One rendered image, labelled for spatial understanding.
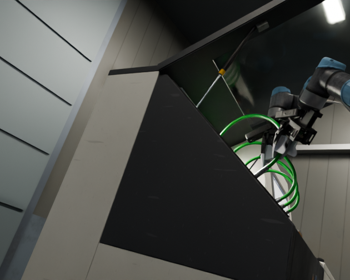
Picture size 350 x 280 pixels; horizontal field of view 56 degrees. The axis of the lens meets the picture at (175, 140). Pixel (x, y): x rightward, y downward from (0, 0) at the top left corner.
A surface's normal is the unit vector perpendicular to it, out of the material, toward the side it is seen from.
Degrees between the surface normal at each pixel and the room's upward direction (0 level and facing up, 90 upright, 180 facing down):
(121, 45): 90
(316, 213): 90
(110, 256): 90
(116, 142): 90
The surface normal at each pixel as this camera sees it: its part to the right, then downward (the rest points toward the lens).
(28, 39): 0.77, -0.04
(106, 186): -0.45, -0.46
